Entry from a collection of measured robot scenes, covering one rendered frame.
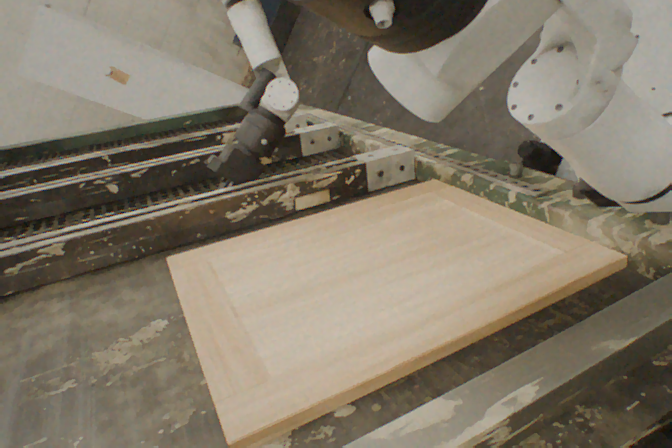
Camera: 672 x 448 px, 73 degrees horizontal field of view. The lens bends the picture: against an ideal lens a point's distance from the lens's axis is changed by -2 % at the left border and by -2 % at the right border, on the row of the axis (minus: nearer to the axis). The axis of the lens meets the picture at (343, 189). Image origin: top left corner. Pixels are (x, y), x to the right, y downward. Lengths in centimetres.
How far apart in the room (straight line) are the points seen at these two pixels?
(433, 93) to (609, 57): 10
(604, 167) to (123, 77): 428
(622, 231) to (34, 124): 582
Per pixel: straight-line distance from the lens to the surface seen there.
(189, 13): 588
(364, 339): 56
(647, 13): 45
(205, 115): 214
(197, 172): 128
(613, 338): 55
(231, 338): 60
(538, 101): 34
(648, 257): 74
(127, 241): 91
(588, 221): 78
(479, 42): 27
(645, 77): 46
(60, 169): 153
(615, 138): 36
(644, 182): 40
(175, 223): 91
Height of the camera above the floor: 157
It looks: 31 degrees down
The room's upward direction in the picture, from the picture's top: 71 degrees counter-clockwise
